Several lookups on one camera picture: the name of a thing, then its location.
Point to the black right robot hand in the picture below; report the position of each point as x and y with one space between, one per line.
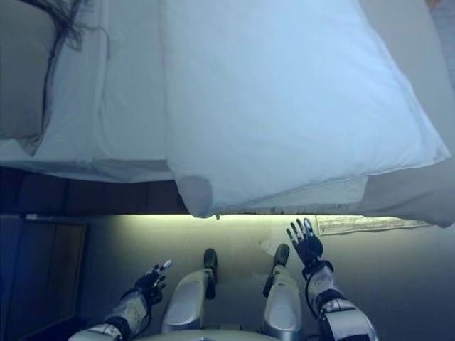
307 247

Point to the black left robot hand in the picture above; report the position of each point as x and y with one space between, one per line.
151 282

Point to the white duvet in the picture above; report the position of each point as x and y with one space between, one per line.
284 106

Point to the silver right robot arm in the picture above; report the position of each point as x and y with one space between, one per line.
334 302

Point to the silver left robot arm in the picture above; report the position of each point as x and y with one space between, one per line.
121 316

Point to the white bed sheet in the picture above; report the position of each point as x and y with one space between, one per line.
106 106

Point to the dark right robot foot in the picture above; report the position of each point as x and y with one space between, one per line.
281 255

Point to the dark robot foot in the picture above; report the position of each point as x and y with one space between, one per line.
210 259
281 255

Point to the silver left robot leg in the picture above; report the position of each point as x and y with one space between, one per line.
188 298

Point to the silver robot leg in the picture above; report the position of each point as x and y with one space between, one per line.
188 298
282 298

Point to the grey patterned rug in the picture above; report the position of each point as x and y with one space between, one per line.
355 223

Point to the silver right robot leg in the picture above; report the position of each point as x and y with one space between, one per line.
282 298

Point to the dark left robot foot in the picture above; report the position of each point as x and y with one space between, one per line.
210 259

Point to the silver robot torso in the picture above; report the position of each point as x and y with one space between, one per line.
213 332

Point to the wooden nightstand with drawers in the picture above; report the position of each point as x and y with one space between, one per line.
53 266

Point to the beige bedspread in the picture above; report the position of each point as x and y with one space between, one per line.
409 199

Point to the beige square pillow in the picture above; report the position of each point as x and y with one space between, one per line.
21 89

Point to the grey knitted tasseled cushion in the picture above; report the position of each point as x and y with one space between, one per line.
71 21

